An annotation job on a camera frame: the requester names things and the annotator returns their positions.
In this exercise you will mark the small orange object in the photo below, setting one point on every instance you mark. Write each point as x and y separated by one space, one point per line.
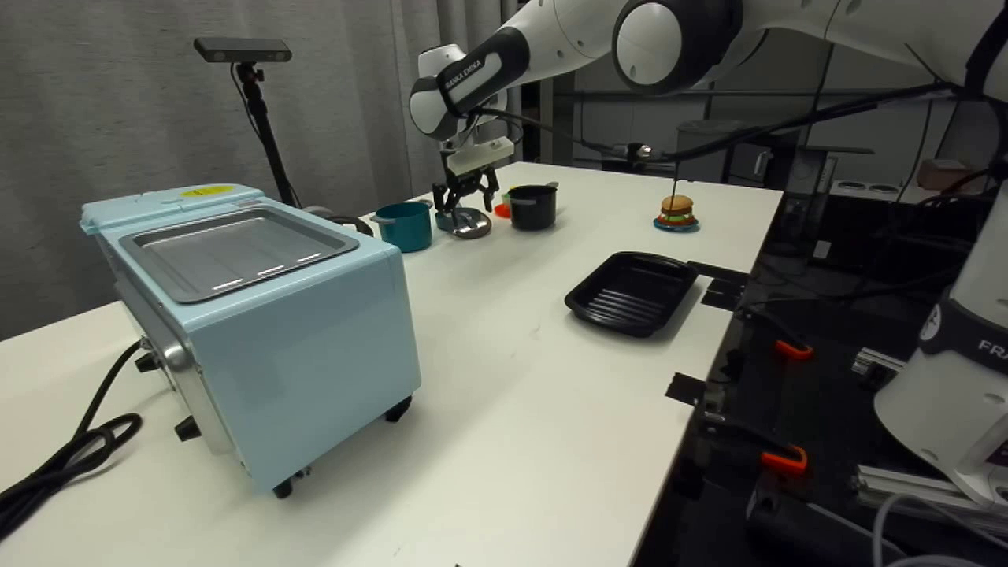
503 210

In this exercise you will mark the light blue toaster oven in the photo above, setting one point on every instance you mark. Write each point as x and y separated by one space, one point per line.
293 336

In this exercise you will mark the orange black clamp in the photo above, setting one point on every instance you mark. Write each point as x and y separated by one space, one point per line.
793 352
787 461

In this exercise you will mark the dark background cabinet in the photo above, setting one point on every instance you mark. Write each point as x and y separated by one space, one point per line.
734 152

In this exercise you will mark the black glass lid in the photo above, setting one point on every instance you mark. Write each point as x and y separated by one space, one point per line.
464 223

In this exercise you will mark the aluminium profile rail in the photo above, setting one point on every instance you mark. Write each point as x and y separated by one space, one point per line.
876 365
914 488

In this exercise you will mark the toy burger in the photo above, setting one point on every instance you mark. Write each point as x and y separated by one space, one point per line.
679 210

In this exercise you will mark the grey curtain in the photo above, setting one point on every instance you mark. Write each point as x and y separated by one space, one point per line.
105 128

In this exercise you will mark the square black tape piece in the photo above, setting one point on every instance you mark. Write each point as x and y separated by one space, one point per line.
725 296
689 388

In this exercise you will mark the long black tape strip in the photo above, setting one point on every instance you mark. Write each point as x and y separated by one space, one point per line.
720 271

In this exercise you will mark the teal round plate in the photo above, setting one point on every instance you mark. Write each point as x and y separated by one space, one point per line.
676 227

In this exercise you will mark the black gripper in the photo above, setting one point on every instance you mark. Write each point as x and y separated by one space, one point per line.
470 178

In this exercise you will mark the teal green pot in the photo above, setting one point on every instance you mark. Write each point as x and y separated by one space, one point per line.
403 224

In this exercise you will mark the black ribbed grill tray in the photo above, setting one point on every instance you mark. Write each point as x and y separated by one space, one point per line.
631 291

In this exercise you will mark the black camera bar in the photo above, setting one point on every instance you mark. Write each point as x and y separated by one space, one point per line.
239 49

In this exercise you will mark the black tripod stand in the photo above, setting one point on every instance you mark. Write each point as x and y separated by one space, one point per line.
271 137

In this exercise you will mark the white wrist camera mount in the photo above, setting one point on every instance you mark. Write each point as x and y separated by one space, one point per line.
482 145

